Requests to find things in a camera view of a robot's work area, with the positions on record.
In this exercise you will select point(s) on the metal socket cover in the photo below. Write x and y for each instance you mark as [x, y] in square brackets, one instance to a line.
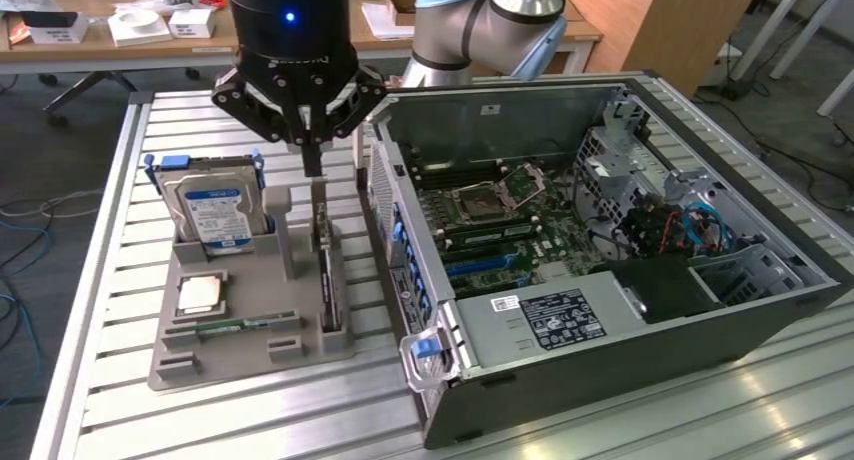
[528, 167]

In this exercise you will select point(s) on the small metal disk bay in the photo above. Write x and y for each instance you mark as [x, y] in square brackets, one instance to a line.
[747, 275]

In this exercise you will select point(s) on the red booklet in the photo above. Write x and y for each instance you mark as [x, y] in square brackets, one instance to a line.
[19, 32]

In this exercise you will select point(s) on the grey case latch, blue tab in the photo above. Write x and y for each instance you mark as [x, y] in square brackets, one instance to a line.
[423, 350]

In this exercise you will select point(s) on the white printed papers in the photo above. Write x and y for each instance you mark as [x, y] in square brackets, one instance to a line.
[23, 0]

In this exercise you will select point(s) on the grey power supply unit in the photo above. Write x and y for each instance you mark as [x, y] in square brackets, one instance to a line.
[554, 325]

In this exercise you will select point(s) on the tall metal disk bay cage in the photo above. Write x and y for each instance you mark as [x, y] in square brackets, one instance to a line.
[614, 180]

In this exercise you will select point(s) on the green RAM stick, bare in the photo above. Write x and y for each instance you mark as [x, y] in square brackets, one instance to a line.
[227, 325]

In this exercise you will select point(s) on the black plastic air shroud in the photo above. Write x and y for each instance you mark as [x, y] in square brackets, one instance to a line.
[660, 292]

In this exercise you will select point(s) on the Nvidia graphics card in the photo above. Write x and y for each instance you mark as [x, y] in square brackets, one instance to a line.
[326, 280]

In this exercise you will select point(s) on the CPU socket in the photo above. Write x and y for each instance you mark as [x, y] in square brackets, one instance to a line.
[480, 202]

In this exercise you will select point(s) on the stack of white paper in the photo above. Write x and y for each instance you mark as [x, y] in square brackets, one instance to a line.
[387, 27]

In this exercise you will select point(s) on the blue expansion slot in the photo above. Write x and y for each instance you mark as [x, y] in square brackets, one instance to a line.
[480, 266]

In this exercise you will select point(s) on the silver chipset heatsink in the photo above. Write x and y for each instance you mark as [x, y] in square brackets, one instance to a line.
[551, 272]

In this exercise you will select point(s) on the wooden cabinet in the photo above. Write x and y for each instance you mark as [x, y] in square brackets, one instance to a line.
[667, 30]

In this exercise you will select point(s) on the white box with black foam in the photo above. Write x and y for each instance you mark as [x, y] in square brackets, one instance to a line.
[60, 32]

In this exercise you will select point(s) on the green RAM stick with label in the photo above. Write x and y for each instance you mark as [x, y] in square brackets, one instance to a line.
[490, 235]

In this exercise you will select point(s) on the silver CPU chip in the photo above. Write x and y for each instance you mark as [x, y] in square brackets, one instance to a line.
[200, 295]

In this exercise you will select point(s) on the grey plastic parts rack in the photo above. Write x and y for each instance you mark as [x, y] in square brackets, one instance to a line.
[253, 280]

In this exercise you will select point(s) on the black office chair base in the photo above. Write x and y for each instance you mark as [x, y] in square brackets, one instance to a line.
[67, 99]

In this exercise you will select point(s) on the green Dell motherboard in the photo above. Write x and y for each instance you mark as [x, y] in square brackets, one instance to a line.
[554, 240]

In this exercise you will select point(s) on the small white labelled box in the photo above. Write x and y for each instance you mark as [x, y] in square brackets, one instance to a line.
[193, 25]

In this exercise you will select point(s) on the black open PC case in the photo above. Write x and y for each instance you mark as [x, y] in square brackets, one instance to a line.
[600, 380]

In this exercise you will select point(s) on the hard disk in blue caddy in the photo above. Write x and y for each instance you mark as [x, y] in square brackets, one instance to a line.
[213, 210]

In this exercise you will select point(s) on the white box with round hollow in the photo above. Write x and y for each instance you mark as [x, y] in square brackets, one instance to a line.
[140, 30]

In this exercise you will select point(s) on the black floor power strip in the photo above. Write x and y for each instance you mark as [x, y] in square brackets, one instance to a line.
[734, 89]

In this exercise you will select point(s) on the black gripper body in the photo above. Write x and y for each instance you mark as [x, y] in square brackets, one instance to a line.
[293, 30]

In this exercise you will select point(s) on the black power connector bundle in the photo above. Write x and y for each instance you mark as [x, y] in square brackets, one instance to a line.
[643, 230]

